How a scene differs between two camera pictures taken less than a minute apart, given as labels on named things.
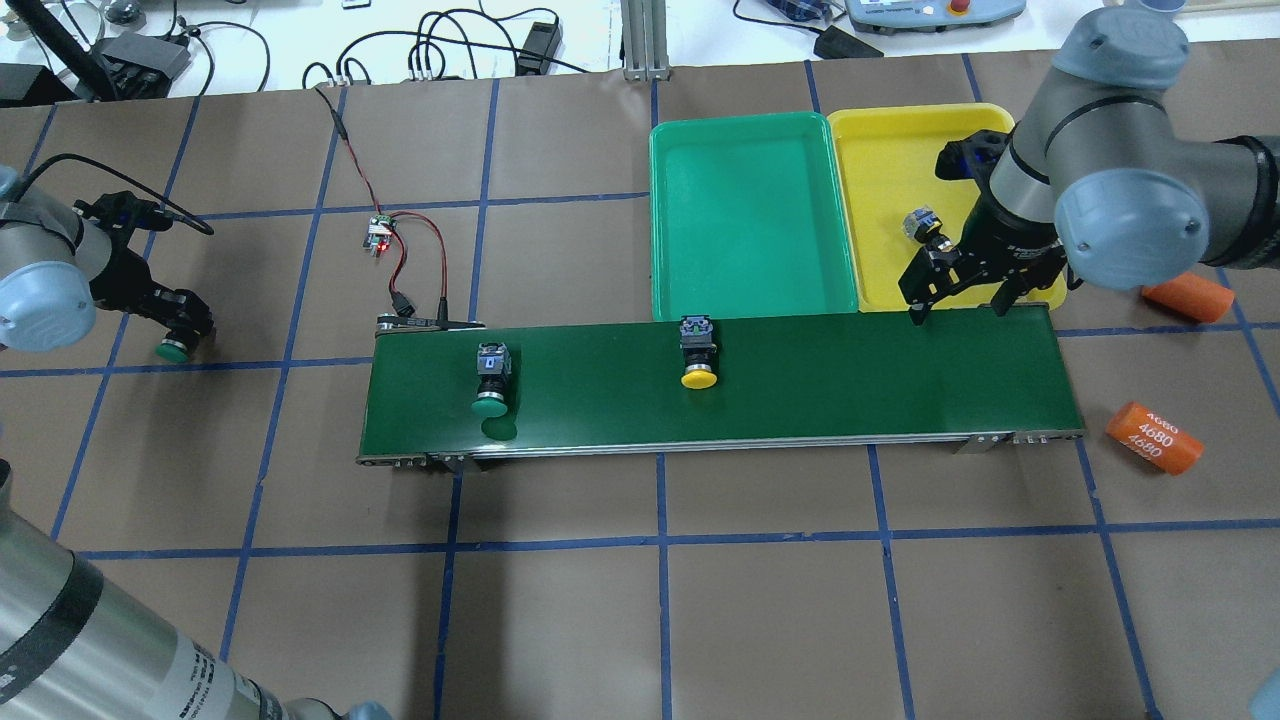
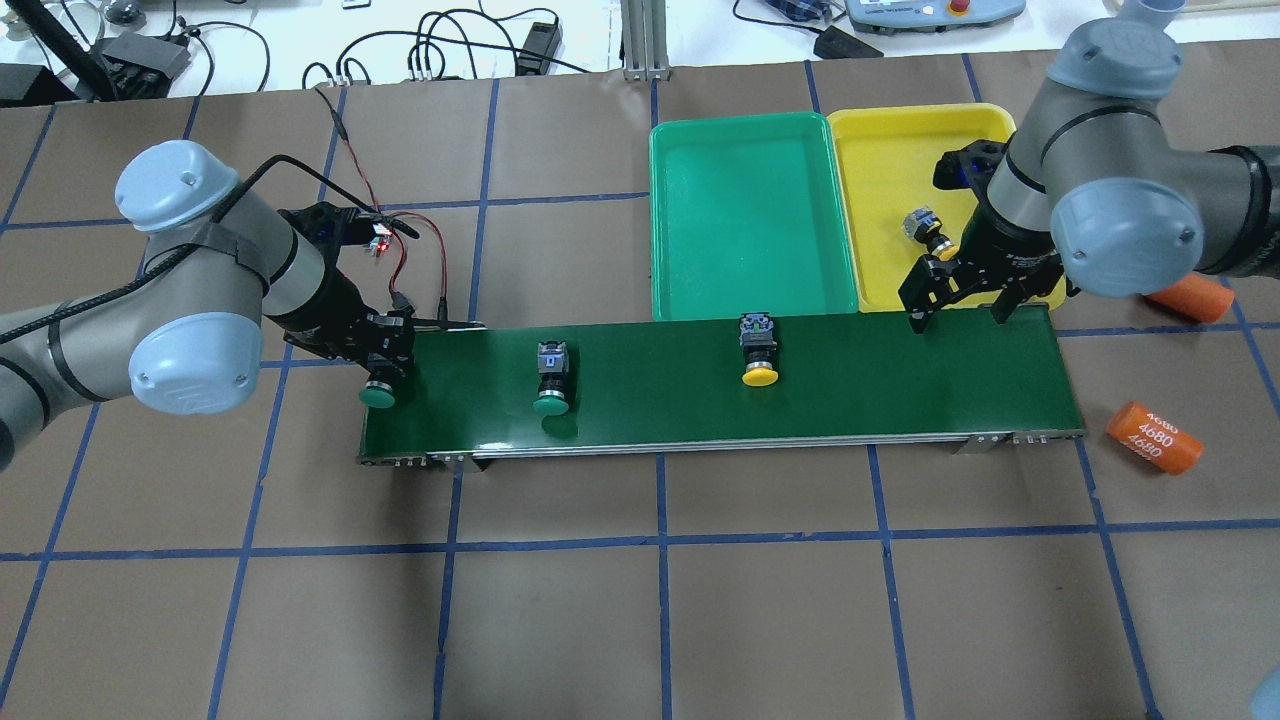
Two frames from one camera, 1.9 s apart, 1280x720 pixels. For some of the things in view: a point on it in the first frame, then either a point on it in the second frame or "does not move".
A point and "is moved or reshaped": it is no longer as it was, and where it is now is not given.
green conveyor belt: (786, 381) does not move
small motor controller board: (379, 232) does not move
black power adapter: (543, 40) does not move
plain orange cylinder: (1192, 295) does not move
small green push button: (494, 365) -> (553, 377)
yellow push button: (696, 338) -> (757, 341)
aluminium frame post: (644, 33) does not move
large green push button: (177, 346) is moved or reshaped
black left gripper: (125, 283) -> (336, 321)
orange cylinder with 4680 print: (1153, 438) does not move
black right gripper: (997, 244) does not move
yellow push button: (923, 225) does not move
